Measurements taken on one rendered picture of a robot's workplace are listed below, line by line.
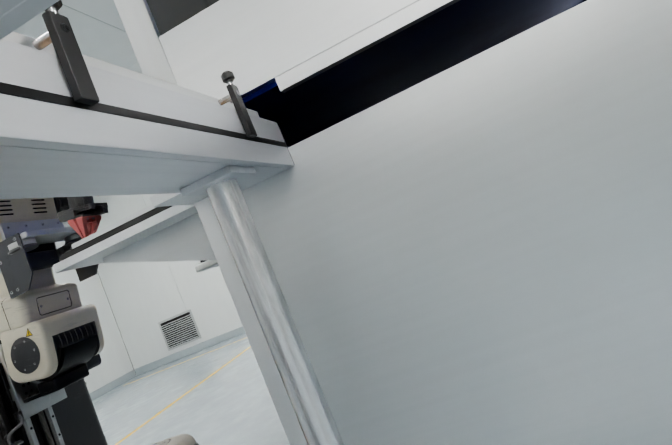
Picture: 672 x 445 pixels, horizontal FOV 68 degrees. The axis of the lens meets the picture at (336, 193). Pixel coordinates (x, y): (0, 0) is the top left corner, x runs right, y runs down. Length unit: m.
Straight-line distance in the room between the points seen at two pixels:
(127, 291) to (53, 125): 7.95
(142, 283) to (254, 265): 7.47
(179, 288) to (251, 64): 6.96
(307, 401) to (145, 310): 7.53
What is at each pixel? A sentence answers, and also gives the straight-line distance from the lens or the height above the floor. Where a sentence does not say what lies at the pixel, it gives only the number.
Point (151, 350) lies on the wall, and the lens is 8.38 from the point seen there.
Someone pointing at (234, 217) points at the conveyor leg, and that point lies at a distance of 0.78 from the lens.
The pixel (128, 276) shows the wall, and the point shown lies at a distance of 8.35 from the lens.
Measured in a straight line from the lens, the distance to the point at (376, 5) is 0.98.
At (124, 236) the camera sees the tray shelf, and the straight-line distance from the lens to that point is 1.18.
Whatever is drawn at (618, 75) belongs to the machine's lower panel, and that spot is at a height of 0.75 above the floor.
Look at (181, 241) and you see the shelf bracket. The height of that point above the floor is 0.82.
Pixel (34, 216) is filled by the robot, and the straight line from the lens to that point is 1.85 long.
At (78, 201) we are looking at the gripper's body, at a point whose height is 1.01.
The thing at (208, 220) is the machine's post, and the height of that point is 0.82.
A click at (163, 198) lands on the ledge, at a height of 0.87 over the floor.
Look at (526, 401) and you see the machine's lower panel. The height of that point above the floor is 0.30.
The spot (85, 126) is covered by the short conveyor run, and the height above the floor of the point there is 0.86.
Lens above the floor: 0.68
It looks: 5 degrees up
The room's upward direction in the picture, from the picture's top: 23 degrees counter-clockwise
